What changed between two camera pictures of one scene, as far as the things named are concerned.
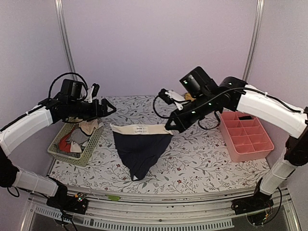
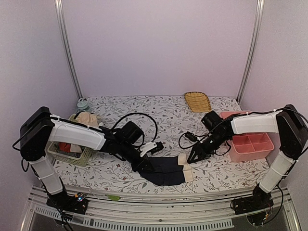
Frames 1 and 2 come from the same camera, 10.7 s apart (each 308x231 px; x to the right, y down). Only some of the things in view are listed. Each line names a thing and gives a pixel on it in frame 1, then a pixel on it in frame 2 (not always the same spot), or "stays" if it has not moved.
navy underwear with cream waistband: [140, 146] to [170, 171]
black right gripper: [183, 123] to [199, 150]
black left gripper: [97, 113] to [140, 167]
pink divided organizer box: [243, 139] stays
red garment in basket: [64, 146] stays
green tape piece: [113, 198] stays
